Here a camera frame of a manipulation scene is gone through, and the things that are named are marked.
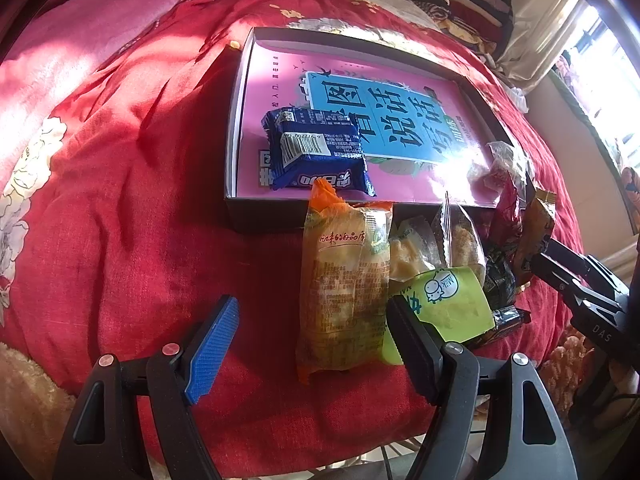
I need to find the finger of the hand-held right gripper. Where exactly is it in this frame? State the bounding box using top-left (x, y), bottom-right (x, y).
top-left (530, 252), bottom-right (632, 356)
top-left (548, 238), bottom-right (630, 306)

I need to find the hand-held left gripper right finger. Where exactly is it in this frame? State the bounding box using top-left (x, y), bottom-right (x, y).
top-left (385, 294), bottom-right (581, 480)

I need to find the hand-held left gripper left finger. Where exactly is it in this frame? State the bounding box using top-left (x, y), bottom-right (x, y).
top-left (52, 295), bottom-right (241, 480)

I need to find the light green milk snack packet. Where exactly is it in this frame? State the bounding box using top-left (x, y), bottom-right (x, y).
top-left (382, 266), bottom-right (496, 366)

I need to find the orange brown snack packet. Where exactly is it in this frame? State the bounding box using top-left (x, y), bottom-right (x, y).
top-left (512, 187), bottom-right (557, 273)

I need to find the small yellow cake packet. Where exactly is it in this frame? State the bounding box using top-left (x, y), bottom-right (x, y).
top-left (387, 217), bottom-right (443, 283)

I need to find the long red snack packet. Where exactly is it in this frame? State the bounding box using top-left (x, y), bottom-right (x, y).
top-left (487, 170), bottom-right (526, 256)

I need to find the orange bread packet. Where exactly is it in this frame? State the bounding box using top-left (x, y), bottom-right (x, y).
top-left (295, 178), bottom-right (396, 386)

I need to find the grey cardboard box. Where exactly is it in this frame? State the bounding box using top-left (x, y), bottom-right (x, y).
top-left (223, 26), bottom-right (531, 233)

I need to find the clear snack packet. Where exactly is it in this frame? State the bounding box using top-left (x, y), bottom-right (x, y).
top-left (465, 141), bottom-right (531, 196)

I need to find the black green snack packet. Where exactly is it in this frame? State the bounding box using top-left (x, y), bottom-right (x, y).
top-left (482, 242), bottom-right (518, 311)

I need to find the dark brown snack bar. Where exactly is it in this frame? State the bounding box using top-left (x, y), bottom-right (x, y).
top-left (470, 307), bottom-right (532, 348)

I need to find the clear meat floss packet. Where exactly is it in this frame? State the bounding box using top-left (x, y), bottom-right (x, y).
top-left (432, 195), bottom-right (488, 286)

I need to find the red floral blanket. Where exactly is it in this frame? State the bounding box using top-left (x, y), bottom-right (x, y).
top-left (0, 0), bottom-right (591, 480)

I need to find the white grey cloth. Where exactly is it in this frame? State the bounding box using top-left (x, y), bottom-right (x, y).
top-left (507, 85), bottom-right (532, 113)

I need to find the beige plush blanket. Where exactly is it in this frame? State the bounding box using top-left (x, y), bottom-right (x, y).
top-left (0, 342), bottom-right (76, 480)

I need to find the dark blue snack packet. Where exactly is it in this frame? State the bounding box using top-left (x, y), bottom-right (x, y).
top-left (260, 106), bottom-right (377, 197)

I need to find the window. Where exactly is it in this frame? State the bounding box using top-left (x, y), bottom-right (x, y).
top-left (575, 0), bottom-right (640, 126)

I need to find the beige curtain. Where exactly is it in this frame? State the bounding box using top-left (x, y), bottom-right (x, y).
top-left (495, 0), bottom-right (586, 91)

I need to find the pink book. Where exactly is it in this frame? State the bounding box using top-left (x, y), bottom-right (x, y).
top-left (239, 40), bottom-right (493, 206)

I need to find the pink quilt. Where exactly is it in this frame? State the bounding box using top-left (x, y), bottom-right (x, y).
top-left (0, 0), bottom-right (251, 126)

